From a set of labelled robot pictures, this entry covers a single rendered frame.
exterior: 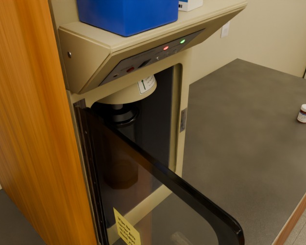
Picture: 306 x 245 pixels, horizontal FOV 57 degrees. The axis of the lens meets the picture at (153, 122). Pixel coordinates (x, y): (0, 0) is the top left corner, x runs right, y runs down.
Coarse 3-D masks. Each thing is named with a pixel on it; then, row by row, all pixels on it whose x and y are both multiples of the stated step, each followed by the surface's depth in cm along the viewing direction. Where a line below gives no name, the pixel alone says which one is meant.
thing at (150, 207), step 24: (96, 120) 42; (96, 144) 45; (120, 144) 38; (96, 168) 50; (120, 168) 42; (144, 168) 36; (120, 192) 45; (144, 192) 39; (168, 192) 33; (192, 192) 30; (144, 216) 42; (168, 216) 36; (192, 216) 31; (216, 216) 28; (120, 240) 55; (144, 240) 46; (168, 240) 39; (192, 240) 33; (216, 240) 30; (240, 240) 27
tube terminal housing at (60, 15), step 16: (48, 0) 37; (64, 0) 38; (64, 16) 39; (64, 64) 42; (160, 64) 58; (176, 64) 67; (64, 80) 44; (128, 80) 53; (176, 80) 69; (80, 96) 46; (96, 96) 49; (176, 96) 72; (176, 112) 76; (176, 128) 79; (80, 144) 51; (176, 144) 83; (80, 160) 53; (176, 160) 81; (96, 240) 69
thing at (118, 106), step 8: (104, 104) 70; (112, 104) 67; (120, 104) 68; (128, 104) 70; (104, 112) 67; (112, 112) 67; (120, 112) 67; (128, 112) 67; (112, 120) 66; (120, 120) 66
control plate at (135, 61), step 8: (200, 32) 49; (176, 40) 44; (160, 48) 43; (168, 48) 46; (176, 48) 50; (136, 56) 39; (144, 56) 42; (152, 56) 45; (160, 56) 49; (168, 56) 53; (120, 64) 38; (128, 64) 41; (136, 64) 44; (112, 72) 40; (120, 72) 43; (104, 80) 42; (112, 80) 45
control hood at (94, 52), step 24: (216, 0) 50; (240, 0) 50; (72, 24) 39; (168, 24) 39; (192, 24) 42; (216, 24) 51; (72, 48) 38; (96, 48) 34; (120, 48) 33; (144, 48) 38; (72, 72) 41; (96, 72) 37
